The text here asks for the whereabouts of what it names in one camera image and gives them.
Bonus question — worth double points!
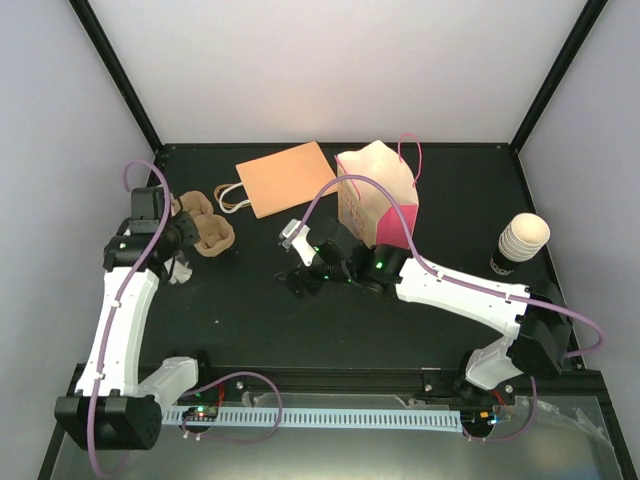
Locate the light blue cable duct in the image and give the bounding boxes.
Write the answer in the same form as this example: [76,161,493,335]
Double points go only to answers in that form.
[162,405,462,433]

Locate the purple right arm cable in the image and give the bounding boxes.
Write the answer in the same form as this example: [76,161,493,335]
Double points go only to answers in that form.
[299,173,607,359]

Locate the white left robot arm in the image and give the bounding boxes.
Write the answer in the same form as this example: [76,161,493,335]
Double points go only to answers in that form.
[54,187,215,450]

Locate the black frame post left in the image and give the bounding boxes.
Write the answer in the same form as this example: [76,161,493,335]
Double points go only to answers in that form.
[68,0,163,153]

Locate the white straws bundle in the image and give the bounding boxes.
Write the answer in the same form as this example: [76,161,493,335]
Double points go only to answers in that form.
[165,252,193,285]

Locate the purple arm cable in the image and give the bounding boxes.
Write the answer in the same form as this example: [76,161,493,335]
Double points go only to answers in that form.
[85,159,174,477]
[299,173,607,359]

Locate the black frame post right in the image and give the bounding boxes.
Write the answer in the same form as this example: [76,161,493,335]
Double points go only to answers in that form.
[509,0,608,154]

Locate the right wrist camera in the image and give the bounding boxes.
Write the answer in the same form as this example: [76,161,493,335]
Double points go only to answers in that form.
[279,219,316,267]

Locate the plain brown paper bag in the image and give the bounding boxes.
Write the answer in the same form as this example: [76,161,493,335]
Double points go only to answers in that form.
[214,142,336,219]

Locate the black frame post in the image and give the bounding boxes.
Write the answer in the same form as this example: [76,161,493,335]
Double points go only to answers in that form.
[509,0,608,154]
[68,0,163,153]

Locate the stack of paper cups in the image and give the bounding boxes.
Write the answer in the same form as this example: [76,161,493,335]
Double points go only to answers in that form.
[490,213,551,276]

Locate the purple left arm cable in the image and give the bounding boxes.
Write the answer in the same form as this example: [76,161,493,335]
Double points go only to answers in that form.
[85,159,174,477]

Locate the cream cakes paper bag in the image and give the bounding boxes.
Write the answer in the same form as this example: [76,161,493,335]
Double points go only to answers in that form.
[335,140,423,249]

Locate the brown pulp cup carriers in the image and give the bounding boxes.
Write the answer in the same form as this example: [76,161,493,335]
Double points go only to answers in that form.
[171,191,236,258]

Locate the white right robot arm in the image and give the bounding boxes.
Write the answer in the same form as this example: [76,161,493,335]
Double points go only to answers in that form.
[278,219,571,404]

